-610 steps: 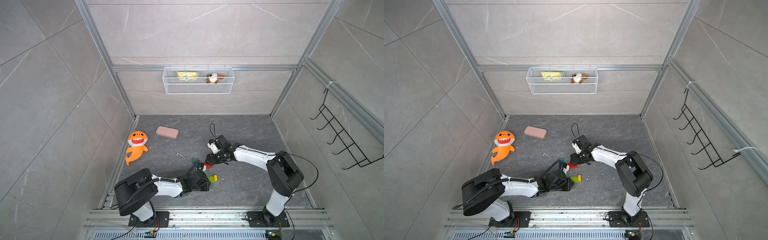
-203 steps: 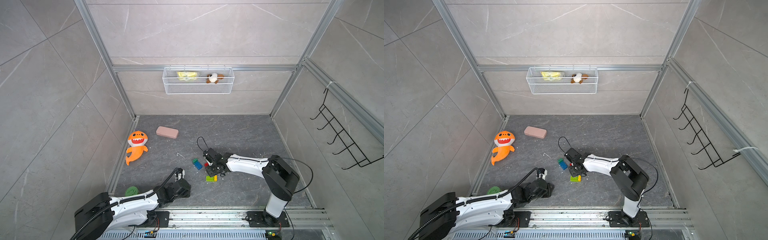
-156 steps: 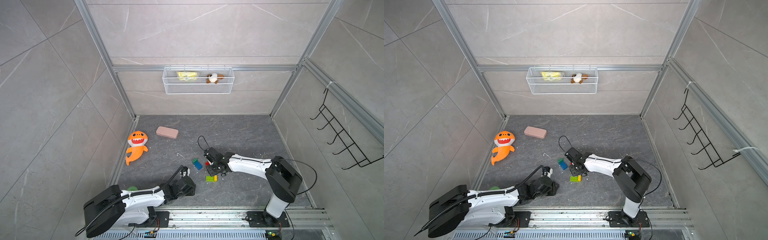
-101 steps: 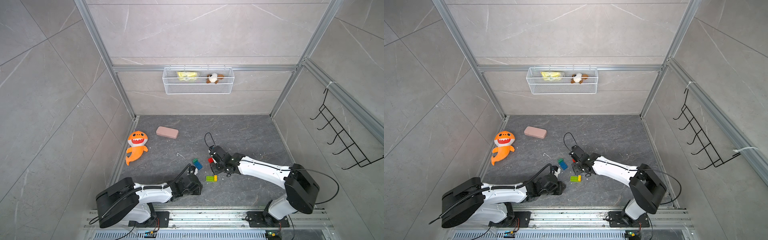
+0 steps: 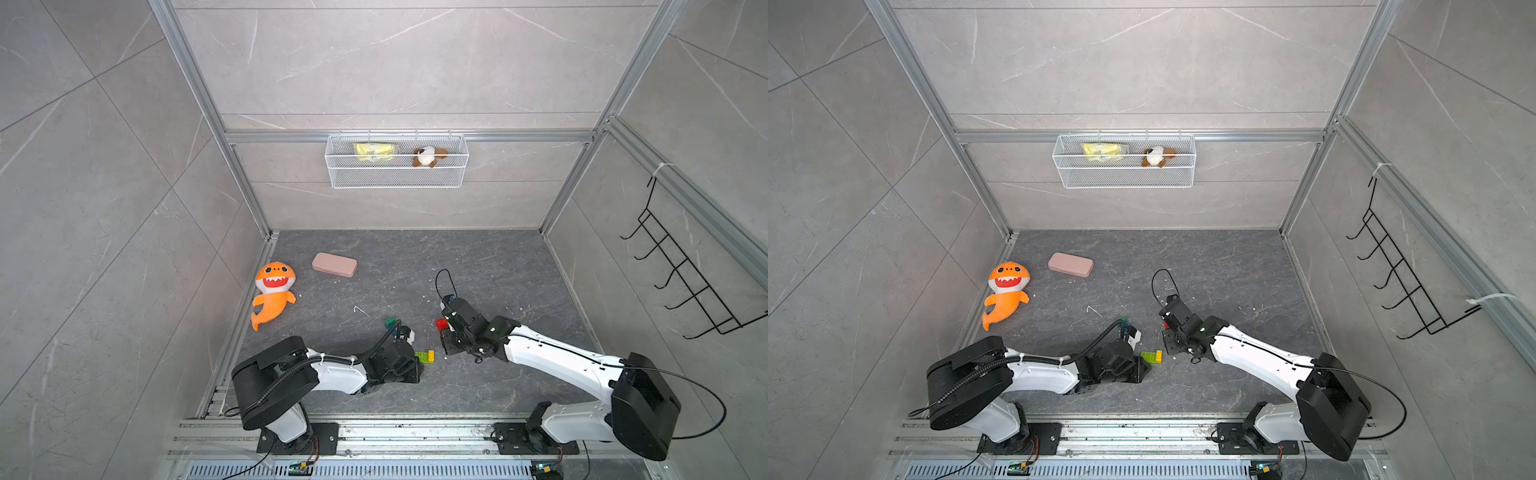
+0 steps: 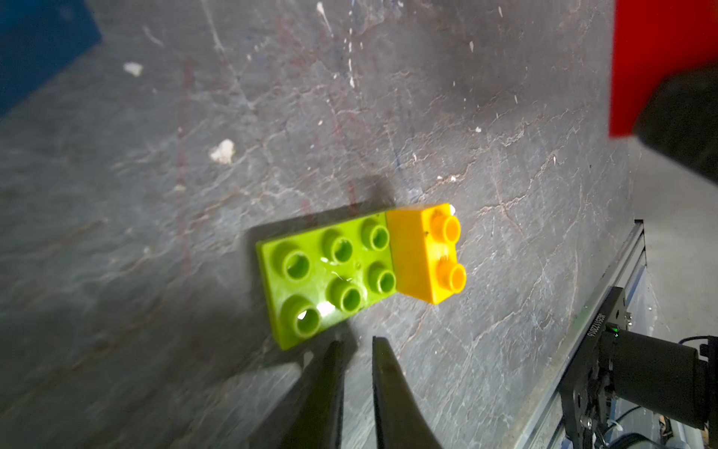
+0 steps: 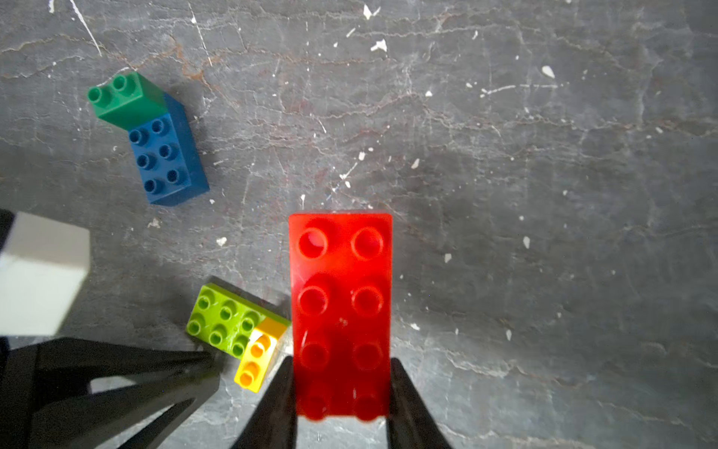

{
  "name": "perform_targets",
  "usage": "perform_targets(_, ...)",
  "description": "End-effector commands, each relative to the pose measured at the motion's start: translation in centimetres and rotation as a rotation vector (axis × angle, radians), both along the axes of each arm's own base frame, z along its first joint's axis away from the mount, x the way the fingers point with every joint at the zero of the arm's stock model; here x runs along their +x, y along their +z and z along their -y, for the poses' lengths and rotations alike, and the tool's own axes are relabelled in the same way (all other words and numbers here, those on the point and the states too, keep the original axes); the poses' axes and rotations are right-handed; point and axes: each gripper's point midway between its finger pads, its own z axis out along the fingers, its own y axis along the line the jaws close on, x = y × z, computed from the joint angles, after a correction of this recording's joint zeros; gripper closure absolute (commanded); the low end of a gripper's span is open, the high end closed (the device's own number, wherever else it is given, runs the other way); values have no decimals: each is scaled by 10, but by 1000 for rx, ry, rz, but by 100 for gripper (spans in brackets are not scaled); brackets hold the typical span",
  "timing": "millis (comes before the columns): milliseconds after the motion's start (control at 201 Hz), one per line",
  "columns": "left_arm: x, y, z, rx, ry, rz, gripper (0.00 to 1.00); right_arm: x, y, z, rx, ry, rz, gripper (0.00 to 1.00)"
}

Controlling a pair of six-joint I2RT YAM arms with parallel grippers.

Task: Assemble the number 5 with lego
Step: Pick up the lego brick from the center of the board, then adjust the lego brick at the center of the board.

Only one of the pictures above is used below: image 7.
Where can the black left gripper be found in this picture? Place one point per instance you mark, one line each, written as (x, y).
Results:
(88, 421)

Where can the lime green lego plate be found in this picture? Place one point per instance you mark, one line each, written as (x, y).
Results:
(226, 320)

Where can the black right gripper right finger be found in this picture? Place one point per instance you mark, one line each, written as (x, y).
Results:
(409, 424)

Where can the green lego brick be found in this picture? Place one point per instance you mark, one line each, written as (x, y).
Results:
(128, 101)

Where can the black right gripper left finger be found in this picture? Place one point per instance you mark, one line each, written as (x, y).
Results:
(274, 421)

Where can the blue lego brick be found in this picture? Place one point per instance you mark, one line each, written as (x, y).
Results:
(167, 159)

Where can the red lego brick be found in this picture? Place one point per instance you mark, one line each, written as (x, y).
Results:
(341, 284)

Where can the yellow lego piece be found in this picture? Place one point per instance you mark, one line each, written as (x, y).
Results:
(261, 353)

